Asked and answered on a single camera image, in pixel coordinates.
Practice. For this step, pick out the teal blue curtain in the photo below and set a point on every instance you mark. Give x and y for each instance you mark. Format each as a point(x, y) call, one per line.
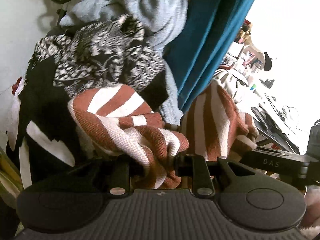
point(196, 53)

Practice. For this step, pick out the light blue fleece garment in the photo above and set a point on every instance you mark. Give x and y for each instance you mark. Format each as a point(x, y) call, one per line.
point(163, 21)

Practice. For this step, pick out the black white patterned garment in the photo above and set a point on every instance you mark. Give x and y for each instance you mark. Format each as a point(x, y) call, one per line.
point(97, 55)

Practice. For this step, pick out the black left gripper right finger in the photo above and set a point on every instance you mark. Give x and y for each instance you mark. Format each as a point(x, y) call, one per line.
point(222, 178)

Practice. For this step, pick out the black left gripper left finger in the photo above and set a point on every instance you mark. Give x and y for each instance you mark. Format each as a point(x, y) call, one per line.
point(111, 176)

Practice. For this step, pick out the rust white striped sweater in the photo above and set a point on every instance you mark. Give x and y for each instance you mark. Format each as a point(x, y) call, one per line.
point(118, 120)

